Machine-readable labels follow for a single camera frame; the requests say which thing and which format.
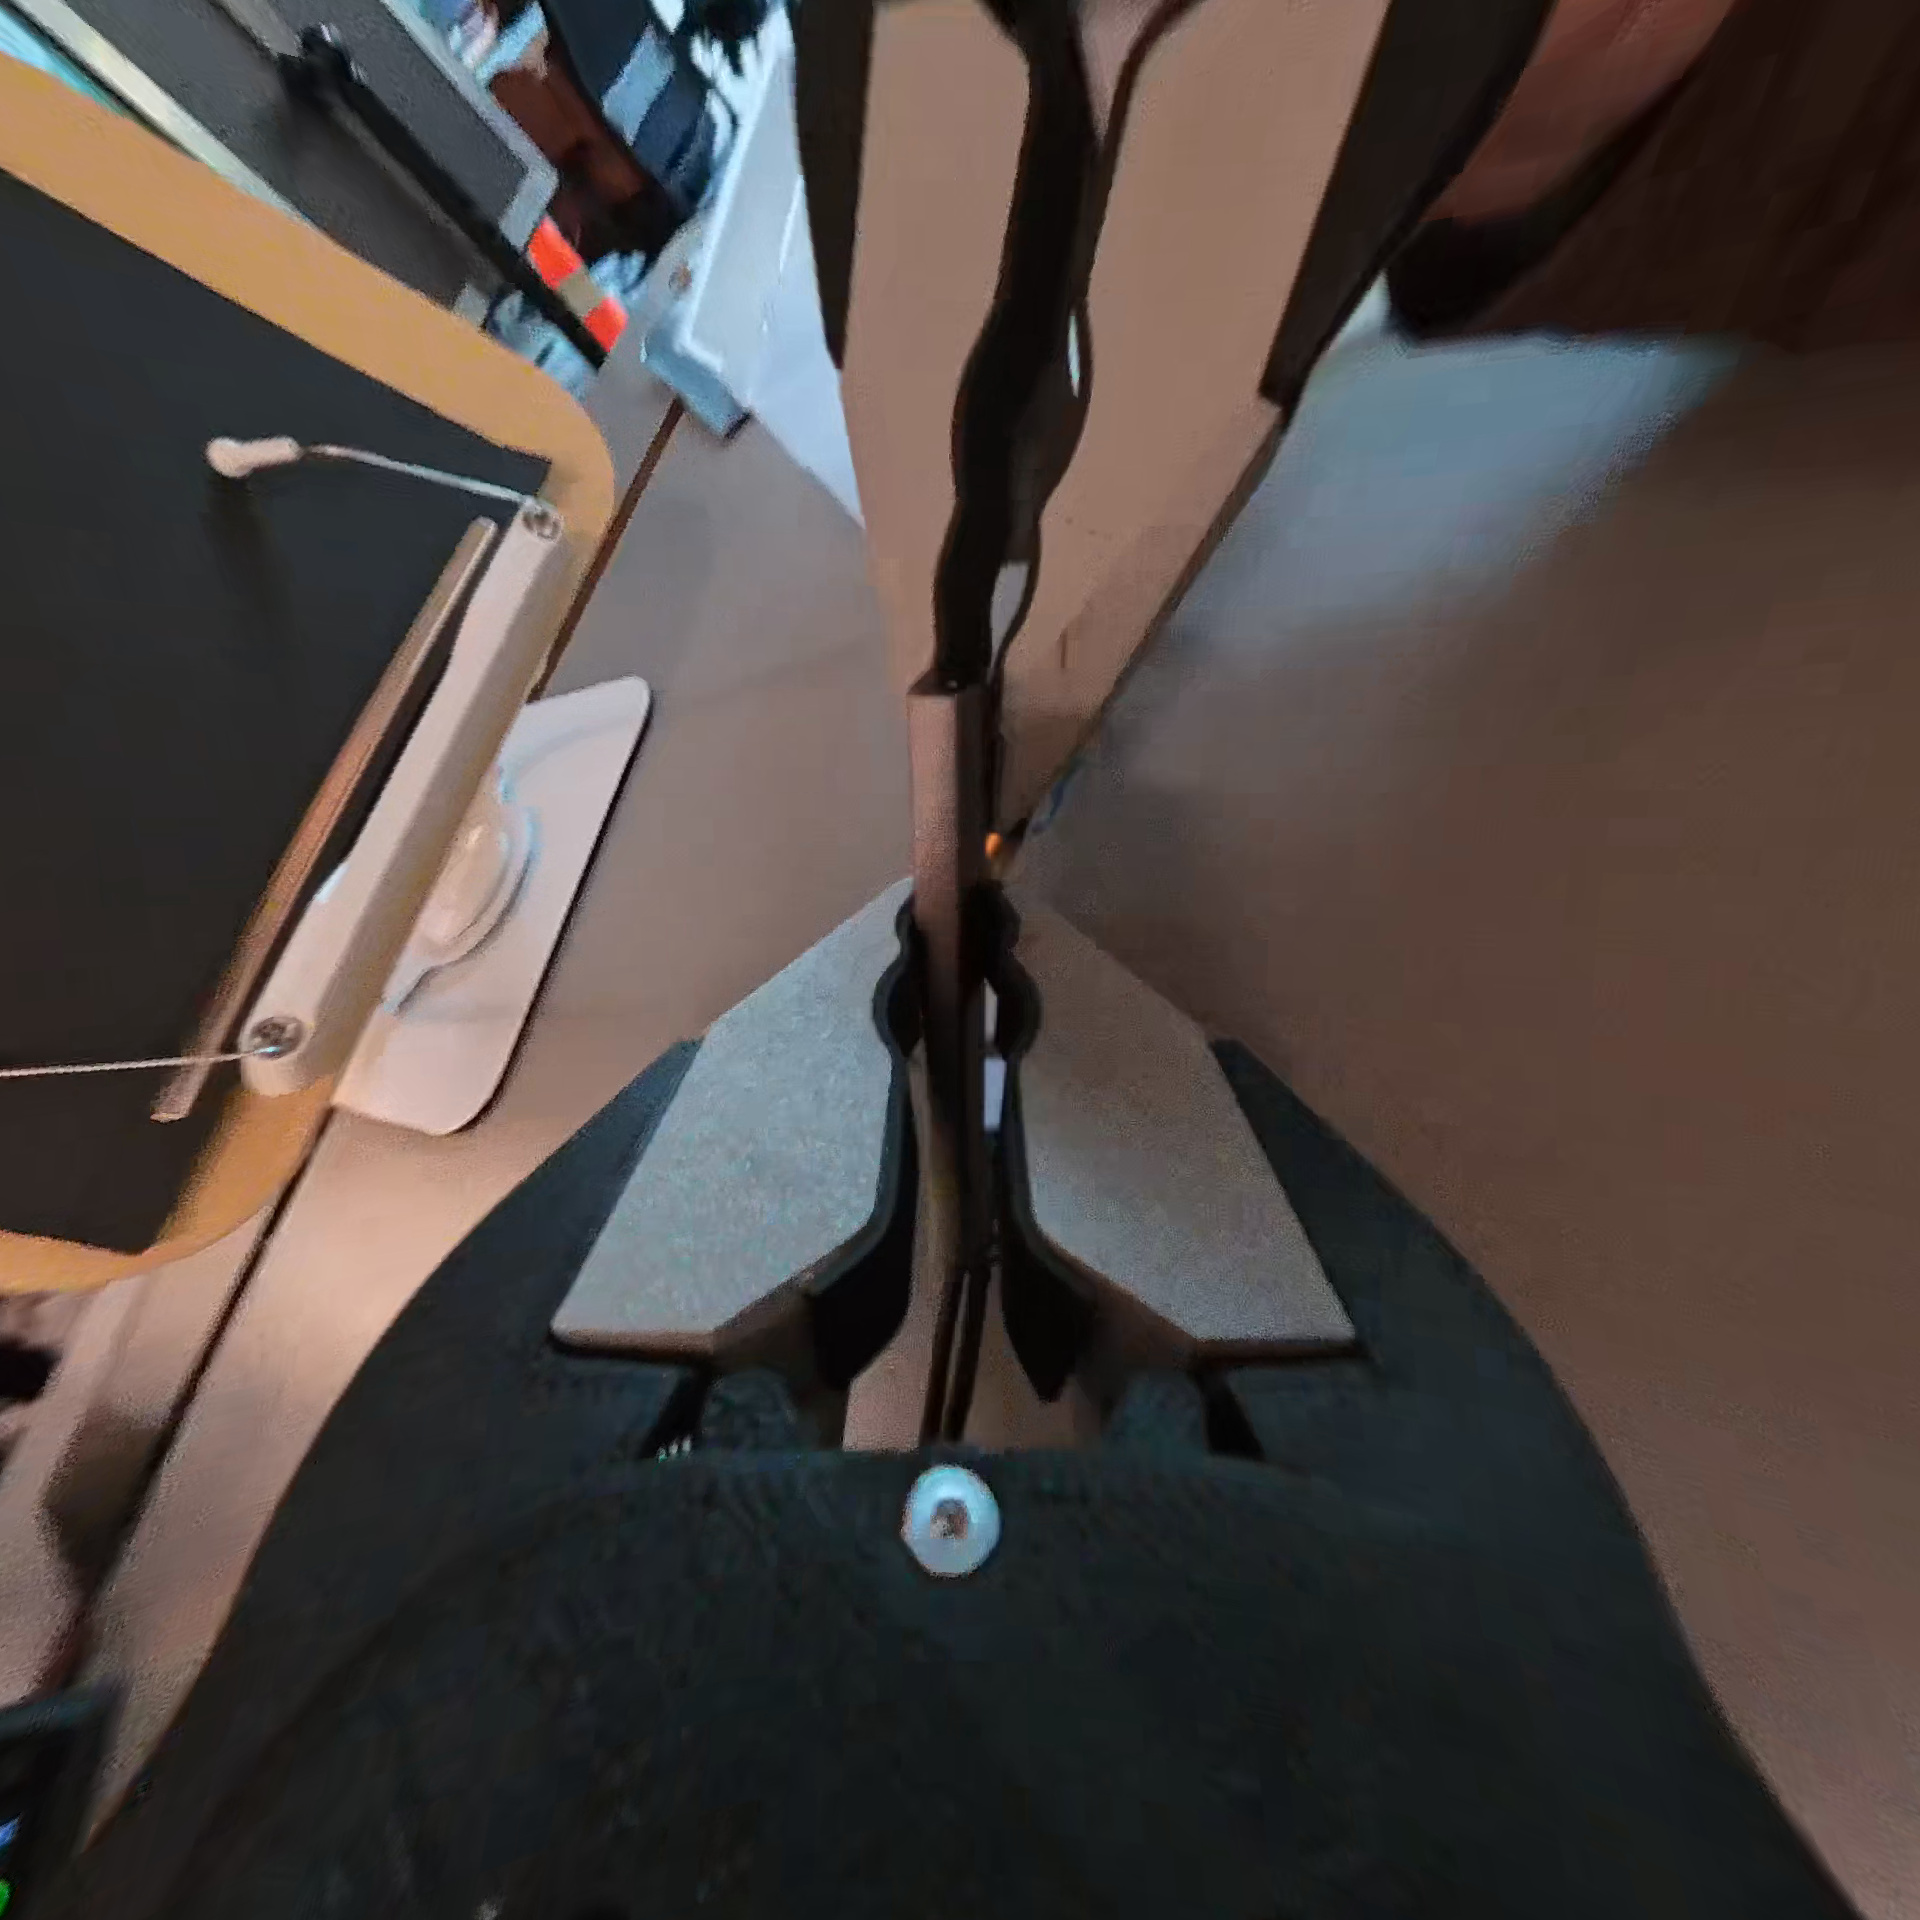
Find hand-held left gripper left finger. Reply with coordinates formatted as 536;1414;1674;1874
549;881;922;1392

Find orange white striped cone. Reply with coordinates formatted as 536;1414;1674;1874
520;210;635;367

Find thin black cable orange plugs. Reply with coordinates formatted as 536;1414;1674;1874
982;0;1202;874

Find framed black board on stand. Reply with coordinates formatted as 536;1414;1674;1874
0;57;655;1296

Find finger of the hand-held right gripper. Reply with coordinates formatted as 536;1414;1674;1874
986;0;1362;847
838;0;1040;696

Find silver framed black panel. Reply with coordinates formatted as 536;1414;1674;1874
0;0;560;329

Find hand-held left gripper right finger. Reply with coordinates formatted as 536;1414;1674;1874
982;882;1359;1414

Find flat grey stand base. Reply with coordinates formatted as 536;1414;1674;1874
642;224;753;441

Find person's right forearm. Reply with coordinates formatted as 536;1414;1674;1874
1394;0;1920;354

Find clear plastic bin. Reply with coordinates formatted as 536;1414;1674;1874
703;16;866;520

